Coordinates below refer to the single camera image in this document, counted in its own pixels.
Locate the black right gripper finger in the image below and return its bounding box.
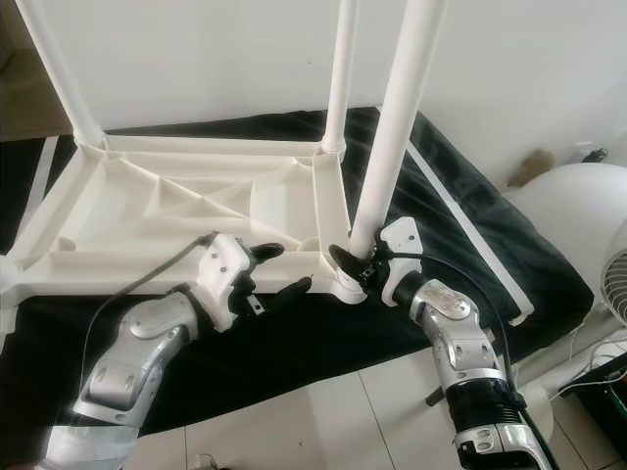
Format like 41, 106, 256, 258
329, 245, 368, 285

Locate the white tape strip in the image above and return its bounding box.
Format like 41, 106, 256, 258
407, 113, 535, 324
27, 137, 60, 212

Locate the small brown lumpy object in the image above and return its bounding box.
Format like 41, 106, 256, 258
509, 149, 555, 187

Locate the white standing fan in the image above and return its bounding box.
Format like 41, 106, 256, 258
509, 162, 627, 393

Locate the black floor rack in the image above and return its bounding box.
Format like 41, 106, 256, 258
554, 348, 627, 451

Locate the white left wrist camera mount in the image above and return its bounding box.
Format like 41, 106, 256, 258
201, 233, 265, 329

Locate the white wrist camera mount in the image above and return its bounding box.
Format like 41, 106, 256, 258
377, 217, 427, 305
201, 233, 265, 329

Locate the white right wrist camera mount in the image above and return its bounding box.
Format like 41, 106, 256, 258
377, 217, 427, 305

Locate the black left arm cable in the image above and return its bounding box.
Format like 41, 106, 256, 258
83, 232, 221, 363

